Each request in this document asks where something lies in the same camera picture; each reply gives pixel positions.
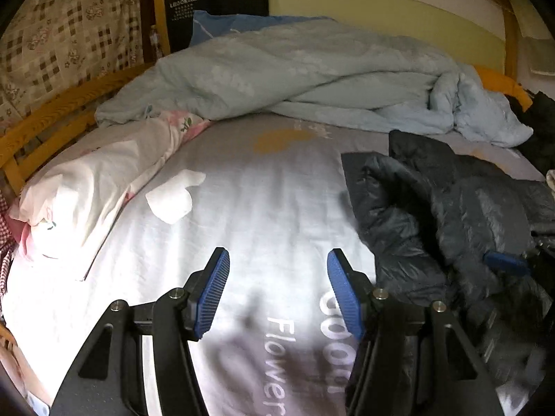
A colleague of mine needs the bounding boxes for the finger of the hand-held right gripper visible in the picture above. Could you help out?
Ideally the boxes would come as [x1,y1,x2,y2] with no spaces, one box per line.
[483,250,533,277]

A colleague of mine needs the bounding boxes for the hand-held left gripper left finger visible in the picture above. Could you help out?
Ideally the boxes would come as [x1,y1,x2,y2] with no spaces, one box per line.
[50,246,231,416]

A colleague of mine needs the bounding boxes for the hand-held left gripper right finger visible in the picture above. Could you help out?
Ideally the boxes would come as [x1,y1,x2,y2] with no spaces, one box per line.
[326,248,506,416]

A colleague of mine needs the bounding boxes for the black puffer jacket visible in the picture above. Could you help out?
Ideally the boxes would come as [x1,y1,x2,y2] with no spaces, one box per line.
[340,129,555,400]

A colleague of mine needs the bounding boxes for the grey printed bed sheet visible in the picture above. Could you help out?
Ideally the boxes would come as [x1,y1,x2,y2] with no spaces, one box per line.
[0,112,548,416]

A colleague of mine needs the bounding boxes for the pink floral white pillow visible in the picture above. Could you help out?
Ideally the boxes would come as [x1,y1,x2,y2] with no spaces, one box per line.
[6,110,214,266]

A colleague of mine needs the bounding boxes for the orange cloth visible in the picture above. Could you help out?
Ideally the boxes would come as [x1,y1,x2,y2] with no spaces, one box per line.
[472,63,533,112]

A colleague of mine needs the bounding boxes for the red checked cloth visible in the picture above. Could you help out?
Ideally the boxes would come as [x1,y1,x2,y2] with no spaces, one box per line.
[0,198,20,305]

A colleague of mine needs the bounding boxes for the light blue quilt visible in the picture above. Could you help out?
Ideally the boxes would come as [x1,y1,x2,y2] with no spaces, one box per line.
[94,16,535,149]

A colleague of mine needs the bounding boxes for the blue pillow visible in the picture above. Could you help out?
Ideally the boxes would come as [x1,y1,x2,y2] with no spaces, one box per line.
[190,9,331,47]

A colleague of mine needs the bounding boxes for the checked floral cloth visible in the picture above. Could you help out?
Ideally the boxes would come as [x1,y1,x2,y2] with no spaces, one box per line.
[0,0,147,140]

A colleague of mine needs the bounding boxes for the beige wall box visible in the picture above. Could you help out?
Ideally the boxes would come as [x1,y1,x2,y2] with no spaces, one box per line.
[518,36,555,77]

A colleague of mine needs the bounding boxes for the wooden bed frame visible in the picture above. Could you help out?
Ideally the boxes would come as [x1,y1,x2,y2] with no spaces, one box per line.
[0,0,521,209]

